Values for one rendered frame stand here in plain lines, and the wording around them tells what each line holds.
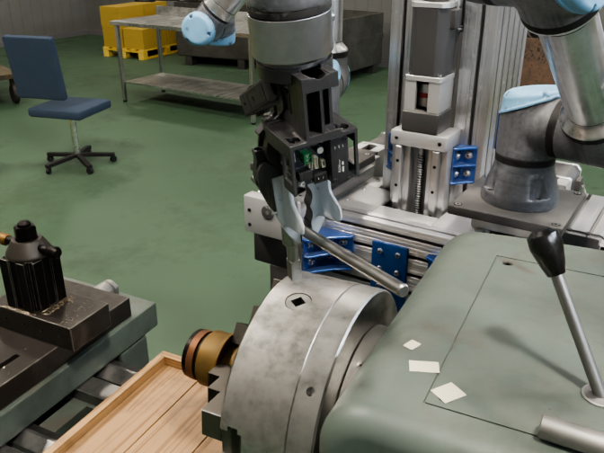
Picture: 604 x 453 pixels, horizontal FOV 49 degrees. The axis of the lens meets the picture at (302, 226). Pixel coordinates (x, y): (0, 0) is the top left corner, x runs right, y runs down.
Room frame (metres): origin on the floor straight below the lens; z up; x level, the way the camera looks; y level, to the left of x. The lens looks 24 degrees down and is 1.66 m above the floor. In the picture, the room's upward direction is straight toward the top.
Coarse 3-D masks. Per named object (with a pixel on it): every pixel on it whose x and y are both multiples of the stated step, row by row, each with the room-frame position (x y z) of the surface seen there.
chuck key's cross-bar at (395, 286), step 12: (252, 180) 0.78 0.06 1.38; (312, 240) 0.63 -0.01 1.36; (324, 240) 0.61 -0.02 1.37; (336, 252) 0.58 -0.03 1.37; (348, 252) 0.57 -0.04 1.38; (348, 264) 0.56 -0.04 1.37; (360, 264) 0.54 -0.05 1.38; (372, 264) 0.53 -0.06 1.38; (372, 276) 0.52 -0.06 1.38; (384, 276) 0.50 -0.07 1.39; (396, 288) 0.48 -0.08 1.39; (408, 288) 0.48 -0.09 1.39
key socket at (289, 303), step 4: (292, 296) 0.73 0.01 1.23; (296, 296) 0.73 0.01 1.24; (300, 296) 0.73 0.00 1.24; (304, 296) 0.73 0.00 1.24; (288, 300) 0.72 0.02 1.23; (292, 300) 0.72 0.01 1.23; (296, 300) 0.73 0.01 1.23; (300, 300) 0.73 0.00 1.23; (304, 300) 0.72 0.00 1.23; (308, 300) 0.72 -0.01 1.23; (288, 304) 0.72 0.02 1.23; (292, 304) 0.71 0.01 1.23; (296, 304) 0.73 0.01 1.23; (300, 304) 0.73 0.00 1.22; (304, 304) 0.71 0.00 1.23; (308, 304) 0.71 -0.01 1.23; (292, 308) 0.71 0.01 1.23; (296, 308) 0.71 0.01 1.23; (300, 308) 0.71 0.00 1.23
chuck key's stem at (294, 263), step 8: (296, 200) 0.69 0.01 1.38; (288, 240) 0.69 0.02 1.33; (288, 248) 0.70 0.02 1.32; (296, 248) 0.70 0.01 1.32; (288, 256) 0.70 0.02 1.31; (296, 256) 0.70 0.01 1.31; (288, 264) 0.71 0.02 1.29; (296, 264) 0.70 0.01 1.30; (288, 272) 0.71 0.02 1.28; (296, 272) 0.70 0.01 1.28
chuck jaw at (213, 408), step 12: (216, 372) 0.75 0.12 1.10; (228, 372) 0.75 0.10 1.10; (216, 384) 0.72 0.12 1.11; (216, 396) 0.69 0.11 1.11; (204, 408) 0.66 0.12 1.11; (216, 408) 0.67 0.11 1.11; (204, 420) 0.66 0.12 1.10; (216, 420) 0.65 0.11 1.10; (204, 432) 0.66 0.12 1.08; (216, 432) 0.65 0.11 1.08; (228, 432) 0.63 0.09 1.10; (228, 444) 0.63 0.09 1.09; (240, 444) 0.62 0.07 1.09
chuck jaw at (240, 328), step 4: (276, 280) 0.83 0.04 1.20; (272, 284) 0.83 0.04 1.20; (276, 284) 0.83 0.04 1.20; (272, 288) 0.83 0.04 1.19; (256, 308) 0.82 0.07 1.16; (252, 312) 0.82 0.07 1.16; (252, 316) 0.81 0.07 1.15; (236, 324) 0.81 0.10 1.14; (240, 324) 0.81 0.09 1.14; (244, 324) 0.81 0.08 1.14; (236, 328) 0.81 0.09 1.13; (240, 328) 0.81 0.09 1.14; (244, 328) 0.81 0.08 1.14; (236, 332) 0.81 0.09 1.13; (240, 332) 0.81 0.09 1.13; (244, 332) 0.80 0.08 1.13; (236, 336) 0.80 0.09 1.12; (240, 336) 0.80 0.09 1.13; (232, 340) 0.80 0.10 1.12; (236, 340) 0.80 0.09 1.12; (240, 340) 0.80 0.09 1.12
